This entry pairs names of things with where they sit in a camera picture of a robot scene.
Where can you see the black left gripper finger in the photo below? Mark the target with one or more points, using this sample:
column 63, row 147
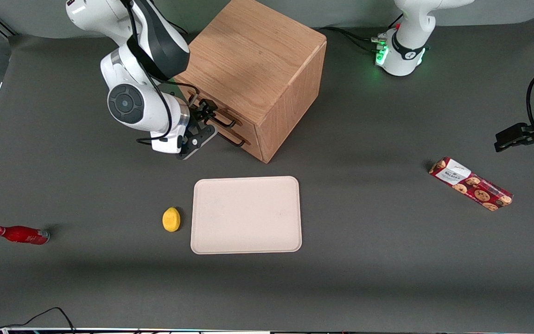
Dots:
column 515, row 144
column 512, row 131

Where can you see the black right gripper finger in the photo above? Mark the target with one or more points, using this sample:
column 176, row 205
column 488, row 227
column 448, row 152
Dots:
column 206, row 111
column 198, row 141

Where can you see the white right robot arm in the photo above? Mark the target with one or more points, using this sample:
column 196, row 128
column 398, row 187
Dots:
column 128, row 104

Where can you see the oak wooden drawer cabinet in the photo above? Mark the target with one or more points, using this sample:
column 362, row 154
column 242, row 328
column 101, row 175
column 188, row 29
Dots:
column 257, row 55

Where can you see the red cookie box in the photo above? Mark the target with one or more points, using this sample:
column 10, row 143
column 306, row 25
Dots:
column 473, row 185

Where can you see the yellow lemon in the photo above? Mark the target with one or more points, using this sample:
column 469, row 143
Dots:
column 171, row 220

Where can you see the beige plastic tray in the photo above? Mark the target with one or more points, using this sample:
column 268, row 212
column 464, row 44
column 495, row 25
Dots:
column 246, row 215

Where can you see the dark grey table mat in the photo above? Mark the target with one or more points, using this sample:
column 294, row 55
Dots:
column 387, row 278

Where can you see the red bottle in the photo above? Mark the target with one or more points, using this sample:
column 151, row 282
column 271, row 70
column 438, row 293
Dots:
column 21, row 234

